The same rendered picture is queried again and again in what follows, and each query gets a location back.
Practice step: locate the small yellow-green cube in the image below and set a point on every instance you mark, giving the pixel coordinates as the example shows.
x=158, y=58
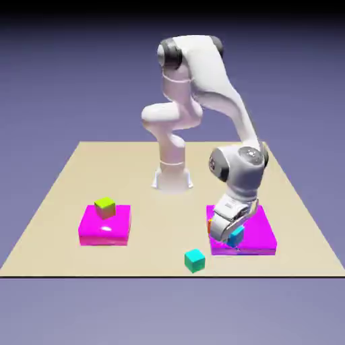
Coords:
x=105, y=207

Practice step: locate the small orange cube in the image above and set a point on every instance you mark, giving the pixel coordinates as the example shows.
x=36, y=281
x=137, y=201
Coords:
x=209, y=226

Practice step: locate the large magenta box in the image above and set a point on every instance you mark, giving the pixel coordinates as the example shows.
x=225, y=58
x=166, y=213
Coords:
x=103, y=229
x=258, y=237

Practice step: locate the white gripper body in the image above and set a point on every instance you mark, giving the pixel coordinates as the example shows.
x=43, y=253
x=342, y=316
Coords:
x=219, y=227

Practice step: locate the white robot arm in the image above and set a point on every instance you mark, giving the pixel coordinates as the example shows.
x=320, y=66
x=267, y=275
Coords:
x=207, y=80

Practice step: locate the small cyan cube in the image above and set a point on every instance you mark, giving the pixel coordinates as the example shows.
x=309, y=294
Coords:
x=236, y=237

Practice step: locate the small teal cube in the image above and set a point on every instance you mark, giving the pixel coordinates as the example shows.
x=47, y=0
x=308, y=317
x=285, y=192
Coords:
x=194, y=260

